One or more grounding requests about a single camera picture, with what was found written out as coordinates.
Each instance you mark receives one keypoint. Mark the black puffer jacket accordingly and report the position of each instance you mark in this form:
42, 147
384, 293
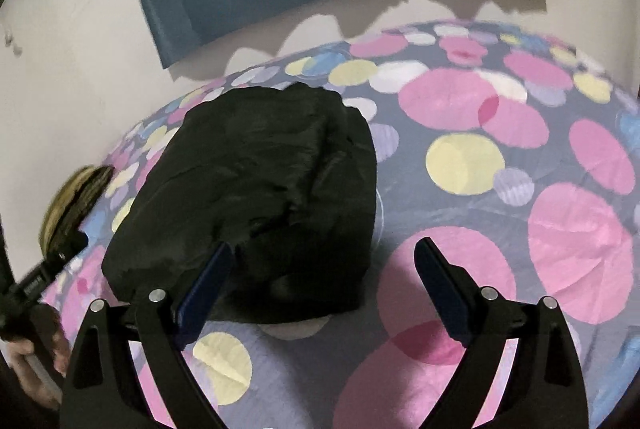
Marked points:
250, 184

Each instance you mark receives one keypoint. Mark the small wall fixture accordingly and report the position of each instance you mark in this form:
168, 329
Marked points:
12, 41

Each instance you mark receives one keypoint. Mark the dotted bed sheet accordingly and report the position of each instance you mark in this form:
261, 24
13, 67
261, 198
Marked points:
475, 209

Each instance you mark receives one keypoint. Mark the striped cushion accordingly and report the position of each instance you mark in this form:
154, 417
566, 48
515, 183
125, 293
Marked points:
70, 204

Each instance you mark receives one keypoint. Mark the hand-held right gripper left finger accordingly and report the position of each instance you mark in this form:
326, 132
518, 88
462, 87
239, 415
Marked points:
205, 295

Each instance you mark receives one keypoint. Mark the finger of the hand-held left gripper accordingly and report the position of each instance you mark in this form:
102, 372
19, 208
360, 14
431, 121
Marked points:
67, 250

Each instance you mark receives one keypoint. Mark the person's left hand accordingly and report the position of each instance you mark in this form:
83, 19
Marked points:
30, 374

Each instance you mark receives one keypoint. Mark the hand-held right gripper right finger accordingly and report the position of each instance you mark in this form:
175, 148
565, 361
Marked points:
445, 290

